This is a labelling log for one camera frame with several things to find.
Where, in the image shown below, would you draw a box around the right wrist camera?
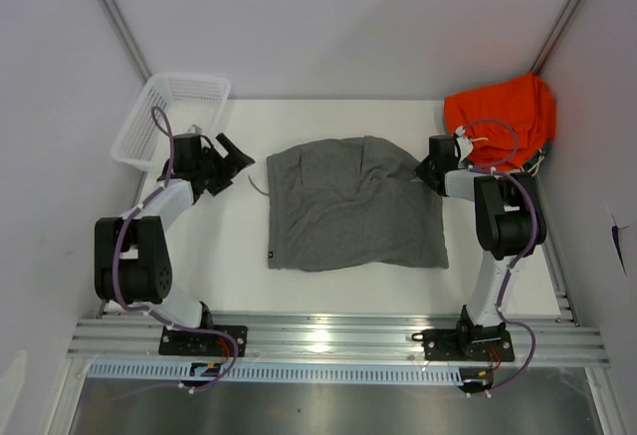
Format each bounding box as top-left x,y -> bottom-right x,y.
453,125 -> 474,161

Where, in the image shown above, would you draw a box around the left corner aluminium profile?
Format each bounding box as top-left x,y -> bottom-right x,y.
97,0 -> 152,82

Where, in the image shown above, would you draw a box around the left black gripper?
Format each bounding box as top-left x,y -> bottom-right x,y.
197,134 -> 254,196

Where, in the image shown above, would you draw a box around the grey shorts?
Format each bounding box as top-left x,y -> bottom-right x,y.
266,135 -> 449,272

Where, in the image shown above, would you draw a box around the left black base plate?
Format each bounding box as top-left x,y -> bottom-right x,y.
158,326 -> 248,358

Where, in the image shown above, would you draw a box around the teal shorts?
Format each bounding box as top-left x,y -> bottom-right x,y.
521,143 -> 550,177

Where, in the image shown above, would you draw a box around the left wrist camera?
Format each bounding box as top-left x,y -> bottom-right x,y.
188,124 -> 203,135

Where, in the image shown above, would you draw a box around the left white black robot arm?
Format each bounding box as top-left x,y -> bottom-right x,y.
94,133 -> 255,355

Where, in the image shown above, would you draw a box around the corner aluminium profile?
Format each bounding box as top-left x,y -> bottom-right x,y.
530,0 -> 585,76
97,0 -> 152,82

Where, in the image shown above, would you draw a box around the right corner aluminium profile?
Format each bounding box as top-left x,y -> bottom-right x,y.
530,0 -> 585,76

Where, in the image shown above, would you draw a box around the aluminium mounting rail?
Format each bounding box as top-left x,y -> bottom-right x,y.
67,312 -> 610,367

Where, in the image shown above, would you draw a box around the orange shorts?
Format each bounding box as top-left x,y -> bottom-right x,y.
443,74 -> 556,171

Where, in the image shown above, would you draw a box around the slotted white cable duct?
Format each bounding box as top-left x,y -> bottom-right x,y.
88,359 -> 463,386

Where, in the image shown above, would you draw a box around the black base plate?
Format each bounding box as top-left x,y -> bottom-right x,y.
158,326 -> 248,358
411,326 -> 516,362

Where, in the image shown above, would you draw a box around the white plastic basket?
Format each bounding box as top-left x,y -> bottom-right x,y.
110,73 -> 231,171

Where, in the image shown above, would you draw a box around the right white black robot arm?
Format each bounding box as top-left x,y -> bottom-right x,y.
412,135 -> 547,362

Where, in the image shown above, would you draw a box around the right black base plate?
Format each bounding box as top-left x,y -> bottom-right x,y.
411,326 -> 516,362

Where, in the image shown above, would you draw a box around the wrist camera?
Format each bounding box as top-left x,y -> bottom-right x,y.
453,125 -> 474,161
188,124 -> 203,135

